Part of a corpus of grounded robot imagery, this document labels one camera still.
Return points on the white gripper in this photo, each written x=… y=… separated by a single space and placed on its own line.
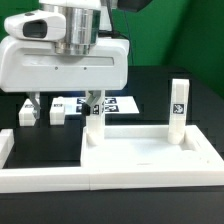
x=33 y=67

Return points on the white desk top tray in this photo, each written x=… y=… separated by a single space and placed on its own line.
x=145 y=145

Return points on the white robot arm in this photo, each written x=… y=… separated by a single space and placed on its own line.
x=67 y=45

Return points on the white L-shaped corner fence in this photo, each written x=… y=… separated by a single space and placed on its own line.
x=86 y=178

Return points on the white marker base plate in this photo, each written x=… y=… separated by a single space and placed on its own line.
x=113 y=105

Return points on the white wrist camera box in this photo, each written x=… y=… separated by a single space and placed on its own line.
x=36 y=25

